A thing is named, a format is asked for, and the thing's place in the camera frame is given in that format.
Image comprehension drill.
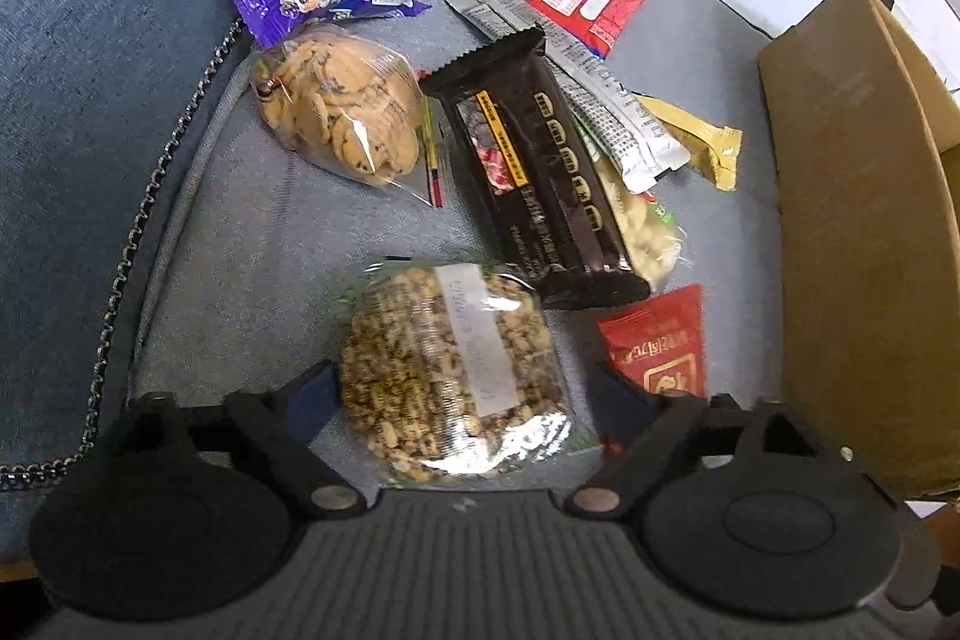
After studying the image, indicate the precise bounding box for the clear bag of cookies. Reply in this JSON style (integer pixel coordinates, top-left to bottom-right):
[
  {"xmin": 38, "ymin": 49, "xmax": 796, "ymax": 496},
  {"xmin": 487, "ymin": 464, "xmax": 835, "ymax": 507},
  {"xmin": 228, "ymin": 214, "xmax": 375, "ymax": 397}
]
[{"xmin": 249, "ymin": 25, "xmax": 443, "ymax": 208}]

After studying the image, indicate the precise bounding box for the clear green sachima packet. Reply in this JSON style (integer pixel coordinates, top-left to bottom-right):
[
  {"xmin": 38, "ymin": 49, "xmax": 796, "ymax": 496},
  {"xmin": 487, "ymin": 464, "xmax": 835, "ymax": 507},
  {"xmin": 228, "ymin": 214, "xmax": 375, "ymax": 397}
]
[{"xmin": 581, "ymin": 131, "xmax": 686, "ymax": 294}]

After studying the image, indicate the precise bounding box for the black metal chain strap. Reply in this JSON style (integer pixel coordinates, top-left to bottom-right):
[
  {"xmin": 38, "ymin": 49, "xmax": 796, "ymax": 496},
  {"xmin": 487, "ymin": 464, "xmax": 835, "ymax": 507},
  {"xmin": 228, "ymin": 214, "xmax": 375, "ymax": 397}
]
[{"xmin": 0, "ymin": 0, "xmax": 389, "ymax": 492}]

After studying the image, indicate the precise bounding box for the grey deer print sofa cover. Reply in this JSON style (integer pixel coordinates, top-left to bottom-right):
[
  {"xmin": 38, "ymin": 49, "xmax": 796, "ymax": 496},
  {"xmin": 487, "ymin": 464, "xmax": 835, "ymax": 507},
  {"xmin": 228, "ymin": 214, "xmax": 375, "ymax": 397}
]
[{"xmin": 130, "ymin": 0, "xmax": 958, "ymax": 498}]

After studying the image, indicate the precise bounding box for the yellow snack bar wrapper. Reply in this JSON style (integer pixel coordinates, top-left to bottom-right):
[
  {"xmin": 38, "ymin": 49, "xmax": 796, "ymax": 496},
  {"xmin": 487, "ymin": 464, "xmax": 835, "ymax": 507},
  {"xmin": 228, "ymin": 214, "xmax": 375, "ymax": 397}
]
[{"xmin": 638, "ymin": 96, "xmax": 743, "ymax": 193}]

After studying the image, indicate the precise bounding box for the blue denim cushion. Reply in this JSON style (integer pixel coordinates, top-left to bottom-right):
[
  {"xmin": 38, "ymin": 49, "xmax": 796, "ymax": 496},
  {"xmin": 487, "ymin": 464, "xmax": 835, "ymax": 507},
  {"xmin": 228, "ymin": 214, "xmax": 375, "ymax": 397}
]
[{"xmin": 2, "ymin": 0, "xmax": 236, "ymax": 466}]

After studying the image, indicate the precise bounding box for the small red snack packet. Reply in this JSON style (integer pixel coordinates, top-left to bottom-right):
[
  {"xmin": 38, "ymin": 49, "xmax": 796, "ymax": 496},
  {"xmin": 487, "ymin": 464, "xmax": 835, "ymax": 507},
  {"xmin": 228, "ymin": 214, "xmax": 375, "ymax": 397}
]
[{"xmin": 597, "ymin": 284, "xmax": 706, "ymax": 396}]

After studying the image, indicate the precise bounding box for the clear bag of nut mix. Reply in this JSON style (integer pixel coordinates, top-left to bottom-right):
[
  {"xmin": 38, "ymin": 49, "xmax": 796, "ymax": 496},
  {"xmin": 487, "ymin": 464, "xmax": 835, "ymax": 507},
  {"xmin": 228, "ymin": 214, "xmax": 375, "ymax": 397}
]
[{"xmin": 338, "ymin": 259, "xmax": 599, "ymax": 484}]

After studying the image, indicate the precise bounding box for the brown cardboard box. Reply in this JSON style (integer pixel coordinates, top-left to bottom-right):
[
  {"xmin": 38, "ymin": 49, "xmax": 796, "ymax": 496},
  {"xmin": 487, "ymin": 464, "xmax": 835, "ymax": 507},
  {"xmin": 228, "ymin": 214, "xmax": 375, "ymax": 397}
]
[{"xmin": 758, "ymin": 0, "xmax": 958, "ymax": 498}]

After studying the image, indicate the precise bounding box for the silver snack bar wrapper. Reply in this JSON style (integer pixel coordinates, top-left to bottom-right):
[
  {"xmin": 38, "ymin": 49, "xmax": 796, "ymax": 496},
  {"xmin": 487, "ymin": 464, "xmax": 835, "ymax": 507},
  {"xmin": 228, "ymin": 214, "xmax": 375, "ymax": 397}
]
[{"xmin": 446, "ymin": 0, "xmax": 690, "ymax": 193}]

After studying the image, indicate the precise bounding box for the dark brown snack bar wrapper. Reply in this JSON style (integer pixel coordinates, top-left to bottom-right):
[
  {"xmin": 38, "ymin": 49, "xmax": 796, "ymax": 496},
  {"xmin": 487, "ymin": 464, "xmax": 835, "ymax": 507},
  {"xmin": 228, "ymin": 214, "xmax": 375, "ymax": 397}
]
[{"xmin": 420, "ymin": 28, "xmax": 651, "ymax": 310}]

